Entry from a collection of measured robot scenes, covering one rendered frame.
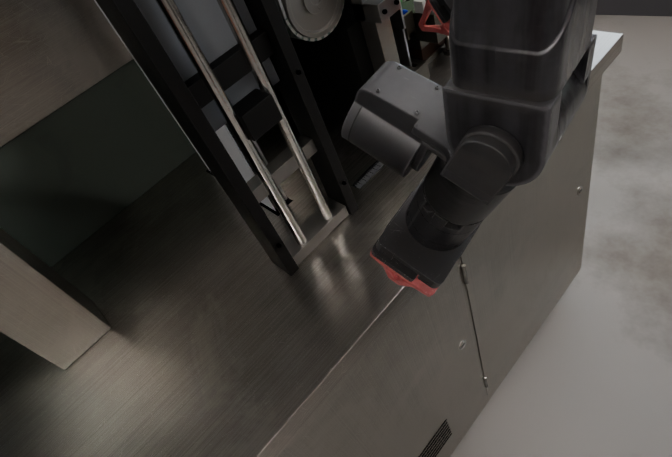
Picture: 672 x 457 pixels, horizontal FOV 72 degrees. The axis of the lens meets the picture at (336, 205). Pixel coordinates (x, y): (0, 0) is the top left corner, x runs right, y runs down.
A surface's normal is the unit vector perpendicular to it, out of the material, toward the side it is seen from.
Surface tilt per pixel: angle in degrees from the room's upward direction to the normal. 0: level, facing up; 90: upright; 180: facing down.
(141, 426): 0
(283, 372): 0
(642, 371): 0
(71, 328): 90
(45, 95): 90
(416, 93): 25
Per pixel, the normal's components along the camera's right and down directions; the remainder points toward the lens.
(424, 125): 0.11, -0.44
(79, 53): 0.68, 0.36
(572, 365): -0.30, -0.66
